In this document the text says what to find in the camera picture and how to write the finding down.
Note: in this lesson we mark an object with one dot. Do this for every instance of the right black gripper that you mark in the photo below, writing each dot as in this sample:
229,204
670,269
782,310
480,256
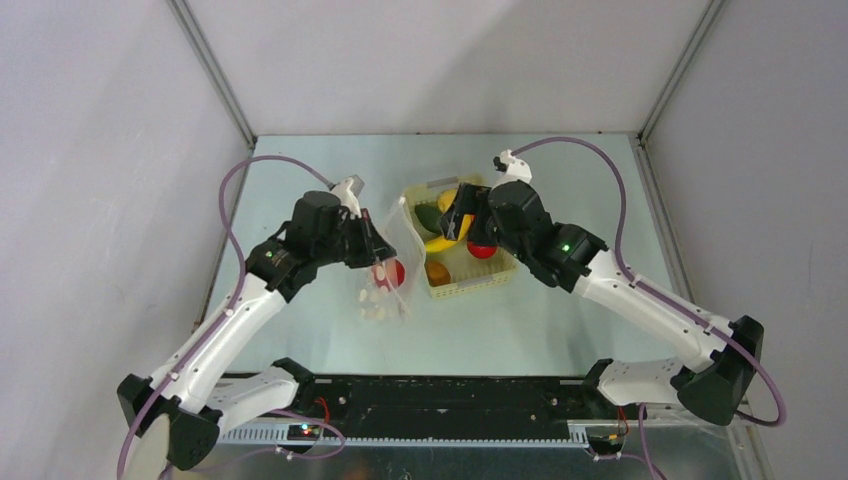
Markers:
477,208

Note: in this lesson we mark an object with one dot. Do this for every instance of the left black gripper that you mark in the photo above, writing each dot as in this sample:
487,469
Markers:
374,248

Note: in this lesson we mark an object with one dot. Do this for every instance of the red apple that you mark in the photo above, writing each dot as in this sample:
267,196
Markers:
390,274

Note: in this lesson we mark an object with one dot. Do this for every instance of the clear dotted zip bag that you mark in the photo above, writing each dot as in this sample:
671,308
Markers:
379,304

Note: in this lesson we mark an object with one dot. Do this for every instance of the yellow banana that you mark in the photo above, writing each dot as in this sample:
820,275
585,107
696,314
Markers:
441,243

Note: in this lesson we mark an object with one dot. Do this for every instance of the red pomegranate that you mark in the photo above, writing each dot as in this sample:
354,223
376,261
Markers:
481,252

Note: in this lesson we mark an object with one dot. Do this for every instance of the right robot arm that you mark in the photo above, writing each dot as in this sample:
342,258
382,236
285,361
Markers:
711,369

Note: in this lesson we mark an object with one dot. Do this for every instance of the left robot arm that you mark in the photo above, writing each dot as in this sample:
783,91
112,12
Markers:
179,411

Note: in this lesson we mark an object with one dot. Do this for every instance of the yellow lemon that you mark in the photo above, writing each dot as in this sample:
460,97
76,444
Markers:
446,199

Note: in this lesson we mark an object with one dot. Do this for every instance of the green avocado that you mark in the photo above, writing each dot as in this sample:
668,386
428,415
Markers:
428,216

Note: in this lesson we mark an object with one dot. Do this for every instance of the yellow plastic basket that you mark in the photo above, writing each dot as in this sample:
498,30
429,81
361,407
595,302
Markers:
468,273

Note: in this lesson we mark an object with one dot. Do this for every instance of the small circuit board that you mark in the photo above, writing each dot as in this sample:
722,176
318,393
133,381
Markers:
304,432

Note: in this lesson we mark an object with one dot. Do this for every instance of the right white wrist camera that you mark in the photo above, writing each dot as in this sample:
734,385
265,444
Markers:
511,168

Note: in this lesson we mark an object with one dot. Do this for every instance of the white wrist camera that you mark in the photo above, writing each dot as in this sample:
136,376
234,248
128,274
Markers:
347,191
511,168

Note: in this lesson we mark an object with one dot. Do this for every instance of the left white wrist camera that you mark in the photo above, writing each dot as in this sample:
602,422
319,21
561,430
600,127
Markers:
347,191

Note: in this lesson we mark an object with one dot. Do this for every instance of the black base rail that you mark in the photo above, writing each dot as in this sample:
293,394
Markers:
455,408

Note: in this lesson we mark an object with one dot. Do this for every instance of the white perforated cable tray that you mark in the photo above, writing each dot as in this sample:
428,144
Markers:
275,434

